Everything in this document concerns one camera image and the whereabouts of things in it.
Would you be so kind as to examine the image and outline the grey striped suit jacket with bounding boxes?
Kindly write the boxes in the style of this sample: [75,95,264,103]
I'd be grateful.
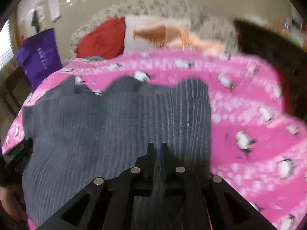
[22,76,211,226]

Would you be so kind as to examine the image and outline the pink penguin bedspread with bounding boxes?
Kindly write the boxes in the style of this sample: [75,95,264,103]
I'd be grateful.
[2,50,306,229]

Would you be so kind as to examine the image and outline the dark wooden chair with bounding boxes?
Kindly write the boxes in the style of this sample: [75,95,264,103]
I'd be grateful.
[1,67,32,117]

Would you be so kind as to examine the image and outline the purple shopping bag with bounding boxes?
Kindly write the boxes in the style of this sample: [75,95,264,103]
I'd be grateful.
[16,28,62,92]

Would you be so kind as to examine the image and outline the red cushion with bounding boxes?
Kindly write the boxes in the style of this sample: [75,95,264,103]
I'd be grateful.
[77,17,126,59]

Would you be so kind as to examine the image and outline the white pillow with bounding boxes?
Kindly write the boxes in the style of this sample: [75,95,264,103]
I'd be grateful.
[123,15,191,54]

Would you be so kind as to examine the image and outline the dark wooden nightstand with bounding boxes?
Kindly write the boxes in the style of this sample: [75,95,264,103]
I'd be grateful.
[234,19,306,121]

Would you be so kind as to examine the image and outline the orange fringed cloth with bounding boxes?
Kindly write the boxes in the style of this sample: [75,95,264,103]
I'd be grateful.
[133,26,226,54]

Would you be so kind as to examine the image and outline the floral grey headboard cover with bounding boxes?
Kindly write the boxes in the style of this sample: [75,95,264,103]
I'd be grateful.
[70,0,239,58]

